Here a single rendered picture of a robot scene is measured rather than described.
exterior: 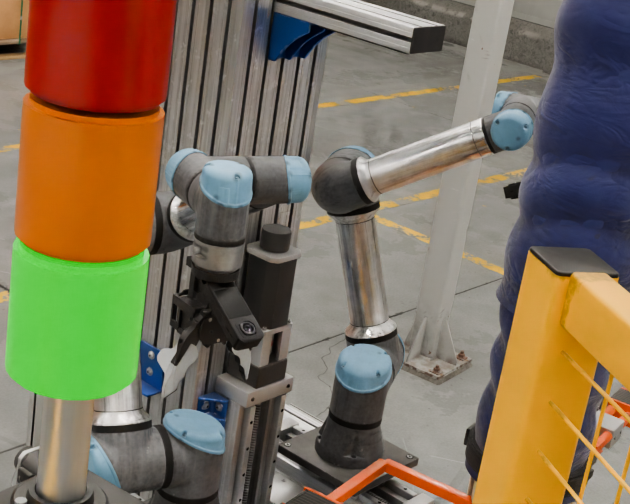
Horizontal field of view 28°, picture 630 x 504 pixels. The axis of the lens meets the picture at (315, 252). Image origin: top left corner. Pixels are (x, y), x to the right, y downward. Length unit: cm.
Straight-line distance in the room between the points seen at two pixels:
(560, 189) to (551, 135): 9
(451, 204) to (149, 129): 501
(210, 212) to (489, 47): 355
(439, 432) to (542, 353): 428
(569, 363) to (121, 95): 54
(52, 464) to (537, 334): 47
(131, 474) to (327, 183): 72
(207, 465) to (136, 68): 190
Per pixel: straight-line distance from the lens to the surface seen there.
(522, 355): 91
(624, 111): 201
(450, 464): 495
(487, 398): 226
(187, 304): 187
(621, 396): 290
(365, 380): 262
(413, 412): 527
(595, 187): 203
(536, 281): 89
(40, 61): 44
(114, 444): 224
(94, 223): 44
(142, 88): 43
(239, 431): 253
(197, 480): 232
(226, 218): 179
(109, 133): 43
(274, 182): 193
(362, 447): 269
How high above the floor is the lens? 239
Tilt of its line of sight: 21 degrees down
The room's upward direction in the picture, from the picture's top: 9 degrees clockwise
